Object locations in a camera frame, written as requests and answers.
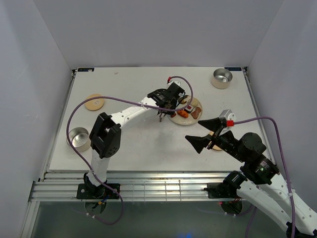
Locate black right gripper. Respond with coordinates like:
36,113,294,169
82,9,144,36
184,117,246,162

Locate stainless steel slotted tongs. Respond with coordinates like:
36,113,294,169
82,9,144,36
158,109,169,122

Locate white steamed bun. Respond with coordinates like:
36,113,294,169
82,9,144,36
190,98,199,108

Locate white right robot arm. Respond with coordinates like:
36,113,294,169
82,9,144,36
185,117,317,238

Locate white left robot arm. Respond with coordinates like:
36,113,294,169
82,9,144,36
84,80,185,198

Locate right steel lunch bowl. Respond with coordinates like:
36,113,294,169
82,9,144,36
211,68,233,89

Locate steel lunch bowl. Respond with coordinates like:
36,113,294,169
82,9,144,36
66,127,91,152
211,68,233,89

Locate left steel lunch bowl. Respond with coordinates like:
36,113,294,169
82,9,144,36
66,127,91,152

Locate dark brown curved food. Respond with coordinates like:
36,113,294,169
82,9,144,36
178,95,191,105

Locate right wooden round lid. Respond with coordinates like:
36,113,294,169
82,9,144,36
209,131,222,151

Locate wooden round lid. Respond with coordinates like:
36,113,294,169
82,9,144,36
209,131,222,151
84,98,105,111

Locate orange fried cutlet piece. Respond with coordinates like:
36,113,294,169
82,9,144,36
177,110,189,118

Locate sushi roll piece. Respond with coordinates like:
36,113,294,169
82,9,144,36
184,105,195,114

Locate blue and white plate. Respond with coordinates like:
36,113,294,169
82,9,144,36
169,98,203,125

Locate right blue corner label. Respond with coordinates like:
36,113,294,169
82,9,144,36
224,67,242,71

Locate blue corner label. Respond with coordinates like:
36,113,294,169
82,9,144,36
77,67,95,72
224,67,242,71

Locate left wooden round lid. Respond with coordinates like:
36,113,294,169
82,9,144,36
84,98,105,111

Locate left blue corner label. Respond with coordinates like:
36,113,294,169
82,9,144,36
77,67,95,72

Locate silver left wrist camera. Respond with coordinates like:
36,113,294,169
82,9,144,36
166,77,181,88

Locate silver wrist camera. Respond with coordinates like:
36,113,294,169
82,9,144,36
166,77,181,88
219,109,237,131

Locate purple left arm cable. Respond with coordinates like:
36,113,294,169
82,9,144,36
66,75,194,226

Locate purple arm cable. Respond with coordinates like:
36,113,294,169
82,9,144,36
66,75,194,226
227,116,297,238

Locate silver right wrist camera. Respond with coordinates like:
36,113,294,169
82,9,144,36
219,109,237,131

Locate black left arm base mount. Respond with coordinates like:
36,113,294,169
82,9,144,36
76,173,119,200

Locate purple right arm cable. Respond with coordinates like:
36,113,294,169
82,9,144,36
227,116,297,238

